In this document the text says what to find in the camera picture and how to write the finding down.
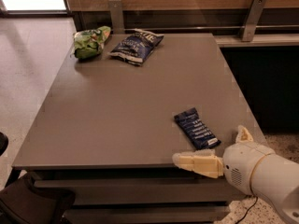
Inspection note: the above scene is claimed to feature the grey drawer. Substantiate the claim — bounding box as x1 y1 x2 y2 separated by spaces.
35 177 245 205
64 206 230 224

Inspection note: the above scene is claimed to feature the left metal wall bracket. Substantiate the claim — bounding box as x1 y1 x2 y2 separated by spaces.
108 0 125 34

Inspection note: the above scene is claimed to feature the right metal wall bracket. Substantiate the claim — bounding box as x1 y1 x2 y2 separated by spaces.
240 0 267 42

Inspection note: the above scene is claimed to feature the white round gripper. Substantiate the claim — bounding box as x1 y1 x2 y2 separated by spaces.
172 125 275 195

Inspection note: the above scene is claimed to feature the blue chip bag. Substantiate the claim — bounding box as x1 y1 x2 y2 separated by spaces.
109 29 164 66

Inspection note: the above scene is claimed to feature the dark brown chair seat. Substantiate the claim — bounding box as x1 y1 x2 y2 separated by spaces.
0 173 76 224

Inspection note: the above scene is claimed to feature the metal wall bracket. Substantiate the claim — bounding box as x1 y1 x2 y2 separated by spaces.
240 0 267 42
108 0 125 34

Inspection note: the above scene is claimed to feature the upper grey drawer front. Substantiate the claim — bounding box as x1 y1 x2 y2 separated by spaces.
35 177 245 205

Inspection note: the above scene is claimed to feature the black round object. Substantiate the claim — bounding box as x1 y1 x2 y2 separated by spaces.
0 132 8 156

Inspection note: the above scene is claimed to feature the black power cable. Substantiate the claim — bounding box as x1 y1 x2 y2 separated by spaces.
235 196 260 224

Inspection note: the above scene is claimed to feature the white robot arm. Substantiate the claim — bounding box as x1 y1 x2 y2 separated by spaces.
172 125 299 224

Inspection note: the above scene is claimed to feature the lower grey drawer front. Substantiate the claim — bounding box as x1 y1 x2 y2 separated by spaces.
64 206 230 224

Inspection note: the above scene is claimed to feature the horizontal metal rail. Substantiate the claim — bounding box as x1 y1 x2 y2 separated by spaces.
123 23 299 32

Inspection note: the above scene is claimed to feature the blue rxbar blueberry bar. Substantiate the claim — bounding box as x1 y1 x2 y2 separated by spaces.
174 107 221 150

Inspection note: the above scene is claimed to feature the green chip bag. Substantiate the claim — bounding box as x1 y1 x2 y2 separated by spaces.
74 26 111 60

